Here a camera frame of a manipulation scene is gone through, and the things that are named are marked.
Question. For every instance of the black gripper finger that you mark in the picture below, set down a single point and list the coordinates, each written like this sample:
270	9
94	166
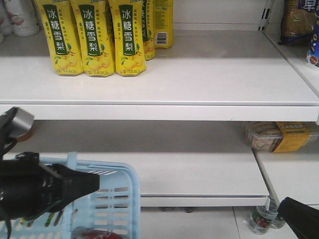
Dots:
71	184
301	218

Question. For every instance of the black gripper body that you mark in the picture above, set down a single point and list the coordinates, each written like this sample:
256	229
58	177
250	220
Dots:
30	188

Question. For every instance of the light blue plastic basket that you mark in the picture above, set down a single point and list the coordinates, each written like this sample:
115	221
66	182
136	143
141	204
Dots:
115	207

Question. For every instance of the red coca cola can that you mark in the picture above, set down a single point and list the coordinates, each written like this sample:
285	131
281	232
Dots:
90	233

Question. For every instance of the clear water bottle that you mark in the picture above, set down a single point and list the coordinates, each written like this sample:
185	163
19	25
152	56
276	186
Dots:
262	216
278	222

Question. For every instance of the clear cookie box yellow label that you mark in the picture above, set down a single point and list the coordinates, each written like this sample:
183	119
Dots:
269	136

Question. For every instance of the white metal shelf unit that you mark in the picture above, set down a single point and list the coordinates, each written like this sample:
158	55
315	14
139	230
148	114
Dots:
179	123

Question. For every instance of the yellow pear drink bottle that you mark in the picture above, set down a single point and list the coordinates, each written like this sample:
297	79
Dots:
127	25
95	36
62	36

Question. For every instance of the blue white cup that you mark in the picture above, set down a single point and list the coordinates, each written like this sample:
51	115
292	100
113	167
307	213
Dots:
312	57

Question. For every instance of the white peach drink bottle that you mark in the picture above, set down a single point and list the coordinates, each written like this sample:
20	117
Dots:
22	17

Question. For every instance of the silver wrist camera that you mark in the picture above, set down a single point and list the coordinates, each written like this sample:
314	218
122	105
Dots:
19	122

